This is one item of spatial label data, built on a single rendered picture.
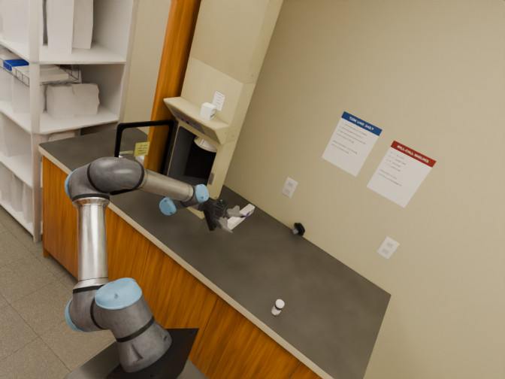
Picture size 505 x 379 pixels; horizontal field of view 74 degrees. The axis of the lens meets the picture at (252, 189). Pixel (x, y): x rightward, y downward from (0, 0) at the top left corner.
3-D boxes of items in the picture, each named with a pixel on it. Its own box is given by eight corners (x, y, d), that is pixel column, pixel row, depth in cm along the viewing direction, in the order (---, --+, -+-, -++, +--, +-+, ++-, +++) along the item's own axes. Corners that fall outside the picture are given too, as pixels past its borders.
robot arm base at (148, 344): (136, 378, 89) (119, 347, 88) (115, 365, 100) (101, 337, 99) (180, 340, 99) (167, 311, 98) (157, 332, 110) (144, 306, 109)
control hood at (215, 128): (176, 114, 171) (179, 95, 166) (225, 144, 160) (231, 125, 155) (159, 117, 162) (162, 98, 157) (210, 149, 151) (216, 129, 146)
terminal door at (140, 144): (161, 184, 190) (174, 119, 170) (109, 196, 168) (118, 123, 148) (160, 183, 190) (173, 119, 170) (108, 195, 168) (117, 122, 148)
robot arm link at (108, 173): (112, 143, 104) (209, 181, 145) (89, 154, 109) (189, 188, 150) (111, 177, 100) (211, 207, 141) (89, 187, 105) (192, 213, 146)
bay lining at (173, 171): (195, 170, 209) (208, 118, 191) (227, 191, 201) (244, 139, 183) (166, 181, 190) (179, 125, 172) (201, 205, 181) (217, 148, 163)
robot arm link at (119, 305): (134, 337, 90) (111, 293, 88) (101, 341, 97) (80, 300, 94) (161, 309, 101) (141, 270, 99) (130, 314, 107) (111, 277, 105)
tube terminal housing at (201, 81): (188, 177, 214) (220, 56, 176) (228, 204, 204) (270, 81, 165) (160, 189, 194) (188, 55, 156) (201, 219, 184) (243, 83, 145)
